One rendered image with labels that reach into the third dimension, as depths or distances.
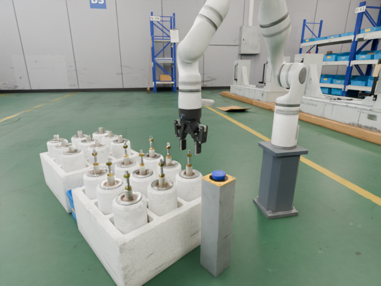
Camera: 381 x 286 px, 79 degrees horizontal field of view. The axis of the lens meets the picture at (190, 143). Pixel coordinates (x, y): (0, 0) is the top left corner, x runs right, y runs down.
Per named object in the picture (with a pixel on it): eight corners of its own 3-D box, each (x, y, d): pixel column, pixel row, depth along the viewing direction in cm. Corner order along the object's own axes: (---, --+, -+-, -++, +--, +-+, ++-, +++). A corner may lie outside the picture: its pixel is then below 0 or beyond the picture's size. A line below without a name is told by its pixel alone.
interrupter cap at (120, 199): (119, 192, 70) (119, 190, 70) (144, 192, 71) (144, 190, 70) (111, 206, 63) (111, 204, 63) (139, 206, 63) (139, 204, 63)
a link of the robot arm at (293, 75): (311, 62, 86) (304, 108, 91) (287, 63, 93) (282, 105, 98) (299, 62, 80) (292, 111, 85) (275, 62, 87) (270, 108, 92)
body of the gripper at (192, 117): (172, 105, 74) (173, 133, 77) (190, 108, 68) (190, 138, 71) (189, 102, 79) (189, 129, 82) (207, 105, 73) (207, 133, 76)
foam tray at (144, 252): (159, 194, 117) (157, 162, 111) (217, 233, 89) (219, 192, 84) (77, 229, 91) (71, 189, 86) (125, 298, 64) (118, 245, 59)
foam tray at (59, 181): (111, 164, 154) (109, 138, 148) (144, 184, 127) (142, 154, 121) (45, 183, 128) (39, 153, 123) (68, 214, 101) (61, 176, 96)
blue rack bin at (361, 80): (367, 84, 535) (368, 75, 529) (382, 85, 500) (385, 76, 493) (348, 85, 525) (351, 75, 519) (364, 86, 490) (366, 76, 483)
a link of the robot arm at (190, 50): (176, 52, 63) (204, 7, 61) (172, 54, 71) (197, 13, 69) (196, 67, 65) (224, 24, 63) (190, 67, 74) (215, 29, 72)
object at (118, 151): (127, 167, 131) (124, 137, 126) (135, 173, 125) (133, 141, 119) (110, 172, 125) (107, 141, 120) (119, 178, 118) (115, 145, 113)
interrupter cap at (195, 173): (195, 169, 87) (195, 167, 87) (203, 177, 80) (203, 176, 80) (176, 172, 84) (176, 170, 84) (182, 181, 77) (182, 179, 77)
